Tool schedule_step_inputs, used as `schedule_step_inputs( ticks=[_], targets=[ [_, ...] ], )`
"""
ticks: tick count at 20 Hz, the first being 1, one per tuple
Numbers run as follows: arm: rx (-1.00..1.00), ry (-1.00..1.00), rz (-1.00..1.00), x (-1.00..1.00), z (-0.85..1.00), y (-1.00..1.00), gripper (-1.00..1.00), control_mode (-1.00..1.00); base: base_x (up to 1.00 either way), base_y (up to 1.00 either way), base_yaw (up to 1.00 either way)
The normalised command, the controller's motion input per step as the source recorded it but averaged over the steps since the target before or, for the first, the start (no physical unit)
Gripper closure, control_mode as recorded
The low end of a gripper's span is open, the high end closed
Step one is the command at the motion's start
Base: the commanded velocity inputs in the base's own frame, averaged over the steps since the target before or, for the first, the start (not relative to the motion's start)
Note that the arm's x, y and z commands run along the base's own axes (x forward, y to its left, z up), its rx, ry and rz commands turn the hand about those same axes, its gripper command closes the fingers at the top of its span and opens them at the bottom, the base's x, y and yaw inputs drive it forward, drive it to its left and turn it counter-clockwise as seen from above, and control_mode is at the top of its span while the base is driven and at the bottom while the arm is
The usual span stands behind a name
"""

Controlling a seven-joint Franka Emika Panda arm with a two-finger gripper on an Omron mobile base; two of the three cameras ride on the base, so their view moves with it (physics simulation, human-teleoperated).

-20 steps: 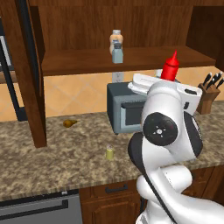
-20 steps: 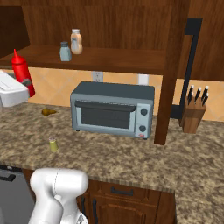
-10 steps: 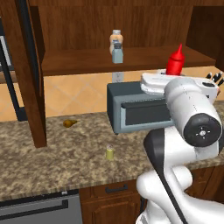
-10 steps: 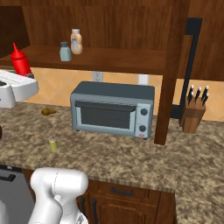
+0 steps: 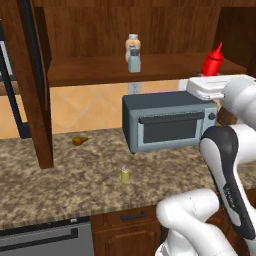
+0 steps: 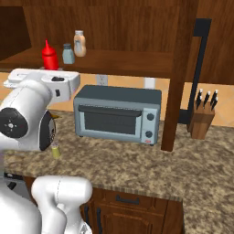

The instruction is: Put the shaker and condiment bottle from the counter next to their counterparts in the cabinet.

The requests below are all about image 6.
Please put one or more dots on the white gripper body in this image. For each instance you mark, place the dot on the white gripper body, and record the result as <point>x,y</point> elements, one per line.
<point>24,76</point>

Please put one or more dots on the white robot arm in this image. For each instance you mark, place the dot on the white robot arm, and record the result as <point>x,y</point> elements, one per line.
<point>24,100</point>

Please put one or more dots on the red ketchup bottle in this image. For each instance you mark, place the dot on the red ketchup bottle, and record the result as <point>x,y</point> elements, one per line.
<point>50,59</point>

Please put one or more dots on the grey shaker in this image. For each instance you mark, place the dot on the grey shaker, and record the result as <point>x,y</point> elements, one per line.
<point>68,55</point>

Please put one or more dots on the beige condiment bottle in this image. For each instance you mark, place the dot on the beige condiment bottle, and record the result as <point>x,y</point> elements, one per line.
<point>79,45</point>

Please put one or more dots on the yellow condiment bottle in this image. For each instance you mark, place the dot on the yellow condiment bottle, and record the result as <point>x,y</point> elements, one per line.
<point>56,151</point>

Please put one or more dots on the open wooden cabinet door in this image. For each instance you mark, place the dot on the open wooden cabinet door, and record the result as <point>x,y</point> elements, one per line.
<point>178,76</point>

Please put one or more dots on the grey toaster oven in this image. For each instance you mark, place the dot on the grey toaster oven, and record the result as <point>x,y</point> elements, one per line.
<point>117,114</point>

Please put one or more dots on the grey dishwasher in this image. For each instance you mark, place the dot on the grey dishwasher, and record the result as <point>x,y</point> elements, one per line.
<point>18,186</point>

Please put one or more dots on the wooden cupboard door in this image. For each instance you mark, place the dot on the wooden cupboard door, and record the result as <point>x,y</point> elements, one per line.
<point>128,222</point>
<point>87,214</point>

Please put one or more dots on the wooden drawer front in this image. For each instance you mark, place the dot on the wooden drawer front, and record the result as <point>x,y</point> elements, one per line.
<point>137,201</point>

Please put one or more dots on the wooden knife block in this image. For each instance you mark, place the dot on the wooden knife block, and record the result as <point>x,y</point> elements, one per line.
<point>201,123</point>

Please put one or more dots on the white wall outlet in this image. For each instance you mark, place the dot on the white wall outlet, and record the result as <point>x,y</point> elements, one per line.
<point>102,79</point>
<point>149,83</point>

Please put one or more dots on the open wooden wall cabinet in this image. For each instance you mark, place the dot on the open wooden wall cabinet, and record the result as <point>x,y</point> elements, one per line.
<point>106,33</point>

